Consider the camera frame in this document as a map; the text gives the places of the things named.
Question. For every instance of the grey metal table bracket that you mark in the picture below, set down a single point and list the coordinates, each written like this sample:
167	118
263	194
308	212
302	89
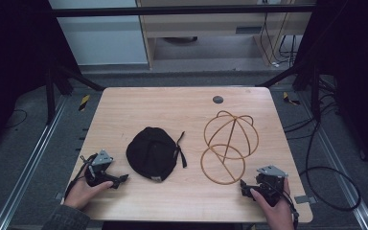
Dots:
59	196
305	199

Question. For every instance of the light wooden desk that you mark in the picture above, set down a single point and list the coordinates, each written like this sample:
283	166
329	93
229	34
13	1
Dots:
204	27

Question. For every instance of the dark curtain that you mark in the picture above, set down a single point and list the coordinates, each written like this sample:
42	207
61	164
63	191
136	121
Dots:
357	80
12	64

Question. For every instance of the person's left hand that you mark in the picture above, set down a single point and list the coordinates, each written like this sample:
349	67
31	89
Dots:
80	193

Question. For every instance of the person's right hand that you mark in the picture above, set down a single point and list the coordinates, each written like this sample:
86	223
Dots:
276	214

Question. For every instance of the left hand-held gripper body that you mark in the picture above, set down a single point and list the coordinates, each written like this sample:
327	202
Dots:
101	158

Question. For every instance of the black cap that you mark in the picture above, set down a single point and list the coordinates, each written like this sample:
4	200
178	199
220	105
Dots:
151	155

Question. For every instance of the grey round table grommet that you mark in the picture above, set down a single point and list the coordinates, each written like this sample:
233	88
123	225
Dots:
218	99

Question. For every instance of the black metal stand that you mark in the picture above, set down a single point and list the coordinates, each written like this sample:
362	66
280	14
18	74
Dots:
315	92
50	96

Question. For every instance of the metal floor rail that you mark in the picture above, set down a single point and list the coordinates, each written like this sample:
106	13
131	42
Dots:
28	163
338	163

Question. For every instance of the black horizontal frame bar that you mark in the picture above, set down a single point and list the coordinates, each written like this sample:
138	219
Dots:
172	10

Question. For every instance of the yellow black tape strip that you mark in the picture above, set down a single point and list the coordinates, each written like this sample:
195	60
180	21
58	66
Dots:
84	103
288	98

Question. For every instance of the white cabinet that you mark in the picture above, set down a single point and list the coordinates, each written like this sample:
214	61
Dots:
102	41

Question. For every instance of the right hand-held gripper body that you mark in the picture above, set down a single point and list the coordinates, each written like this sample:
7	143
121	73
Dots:
271	179

